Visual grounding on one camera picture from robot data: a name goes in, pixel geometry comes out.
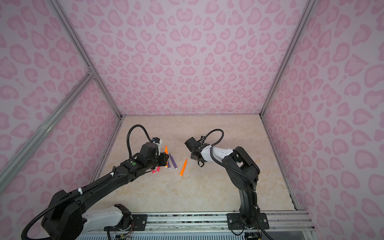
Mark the orange marker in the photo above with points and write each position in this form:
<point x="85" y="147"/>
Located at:
<point x="166" y="151"/>
<point x="183" y="168"/>

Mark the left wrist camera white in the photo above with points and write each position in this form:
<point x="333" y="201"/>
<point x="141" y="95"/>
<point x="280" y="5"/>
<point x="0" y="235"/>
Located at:
<point x="157" y="141"/>

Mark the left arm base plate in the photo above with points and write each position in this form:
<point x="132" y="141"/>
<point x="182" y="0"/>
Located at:
<point x="135" y="222"/>

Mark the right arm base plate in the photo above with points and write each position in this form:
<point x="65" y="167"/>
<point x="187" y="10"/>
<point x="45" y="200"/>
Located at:
<point x="238" y="221"/>

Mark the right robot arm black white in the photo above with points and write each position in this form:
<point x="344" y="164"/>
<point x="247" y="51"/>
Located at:
<point x="242" y="170"/>

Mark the purple marker right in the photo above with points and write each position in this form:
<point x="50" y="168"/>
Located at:
<point x="173" y="161"/>

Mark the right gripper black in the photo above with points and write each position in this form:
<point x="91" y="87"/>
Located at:
<point x="192" y="155"/>

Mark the diagonal aluminium frame bar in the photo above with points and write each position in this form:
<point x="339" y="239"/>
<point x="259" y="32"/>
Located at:
<point x="23" y="155"/>

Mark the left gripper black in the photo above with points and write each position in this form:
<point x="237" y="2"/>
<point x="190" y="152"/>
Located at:
<point x="163" y="156"/>

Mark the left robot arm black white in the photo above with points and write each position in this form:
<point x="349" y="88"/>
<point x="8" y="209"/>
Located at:
<point x="69" y="214"/>

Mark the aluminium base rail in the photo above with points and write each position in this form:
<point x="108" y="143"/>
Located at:
<point x="284" y="225"/>

